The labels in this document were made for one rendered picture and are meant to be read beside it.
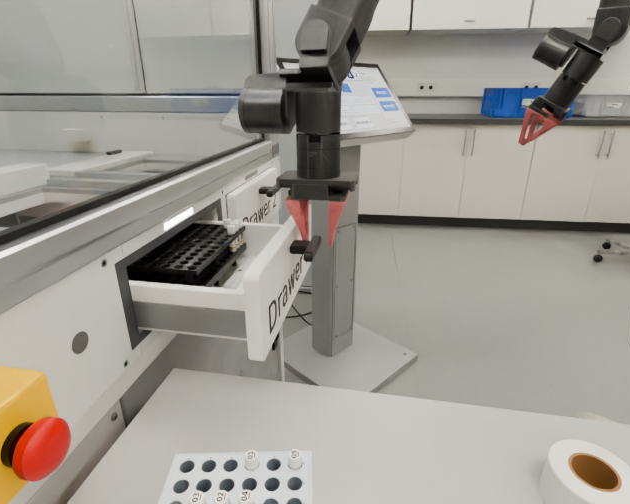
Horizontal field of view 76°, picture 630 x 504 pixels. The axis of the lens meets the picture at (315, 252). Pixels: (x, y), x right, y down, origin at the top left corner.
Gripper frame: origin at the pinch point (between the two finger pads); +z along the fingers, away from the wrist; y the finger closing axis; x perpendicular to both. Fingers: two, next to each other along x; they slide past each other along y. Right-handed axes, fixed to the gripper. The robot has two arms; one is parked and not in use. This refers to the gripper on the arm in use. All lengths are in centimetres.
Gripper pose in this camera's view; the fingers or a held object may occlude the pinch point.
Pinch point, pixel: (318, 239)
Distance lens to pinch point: 56.7
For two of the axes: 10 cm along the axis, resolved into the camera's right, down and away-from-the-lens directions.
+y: -9.8, -0.6, 1.7
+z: 0.1, 9.3, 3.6
